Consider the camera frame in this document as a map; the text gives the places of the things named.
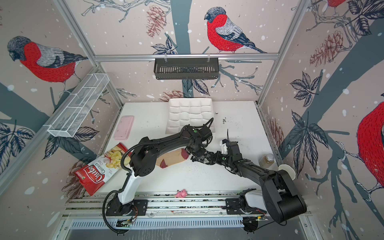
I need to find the pink rectangular case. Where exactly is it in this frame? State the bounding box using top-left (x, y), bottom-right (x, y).
top-left (114, 116), bottom-right (135, 141)

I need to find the black grey argyle sock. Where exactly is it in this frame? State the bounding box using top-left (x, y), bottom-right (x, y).
top-left (191, 152), bottom-right (216, 166)

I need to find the left black base cable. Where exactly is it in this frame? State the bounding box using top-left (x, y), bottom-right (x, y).
top-left (101, 188), bottom-right (133, 235)

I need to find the left wrist corrugated cable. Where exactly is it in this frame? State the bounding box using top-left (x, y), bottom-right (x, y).
top-left (197, 117), bottom-right (215, 133)

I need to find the black hanging wall basket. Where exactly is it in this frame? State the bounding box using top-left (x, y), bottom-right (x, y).
top-left (154, 58), bottom-right (219, 80)

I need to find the red snack chip bag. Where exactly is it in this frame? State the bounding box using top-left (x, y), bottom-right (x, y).
top-left (75, 143), bottom-right (128, 196)

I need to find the white wire mesh shelf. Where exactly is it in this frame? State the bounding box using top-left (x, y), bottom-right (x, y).
top-left (48, 73), bottom-right (110, 138)

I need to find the amber jar with lid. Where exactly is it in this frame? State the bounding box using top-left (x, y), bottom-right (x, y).
top-left (259, 154), bottom-right (276, 169)

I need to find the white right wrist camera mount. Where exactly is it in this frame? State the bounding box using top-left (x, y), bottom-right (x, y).
top-left (220, 139), bottom-right (230, 155)

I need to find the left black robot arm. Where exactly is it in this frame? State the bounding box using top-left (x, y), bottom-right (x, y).
top-left (107, 125), bottom-right (213, 215)

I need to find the beige maroon striped sock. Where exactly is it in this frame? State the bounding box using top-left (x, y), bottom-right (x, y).
top-left (156, 149), bottom-right (190, 169)

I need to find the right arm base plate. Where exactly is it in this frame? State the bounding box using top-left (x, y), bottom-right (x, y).
top-left (222, 189), bottom-right (268, 215)

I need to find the white compartment organizer tray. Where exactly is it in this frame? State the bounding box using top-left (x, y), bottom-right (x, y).
top-left (165, 98), bottom-right (215, 135)

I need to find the horizontal aluminium back bar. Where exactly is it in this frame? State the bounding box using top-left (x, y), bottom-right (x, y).
top-left (94, 53), bottom-right (280, 63)

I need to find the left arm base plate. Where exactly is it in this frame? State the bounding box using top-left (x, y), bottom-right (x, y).
top-left (105, 198), bottom-right (149, 217)

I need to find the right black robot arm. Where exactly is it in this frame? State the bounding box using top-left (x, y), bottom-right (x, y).
top-left (189, 140), bottom-right (307, 224)

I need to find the white paper cup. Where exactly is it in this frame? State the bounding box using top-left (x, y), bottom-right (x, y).
top-left (278, 164), bottom-right (296, 180)

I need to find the small pink toy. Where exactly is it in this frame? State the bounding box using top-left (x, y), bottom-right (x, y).
top-left (175, 189), bottom-right (188, 198)

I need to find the aluminium front rail frame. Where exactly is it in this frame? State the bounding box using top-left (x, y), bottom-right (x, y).
top-left (61, 191), bottom-right (313, 220)

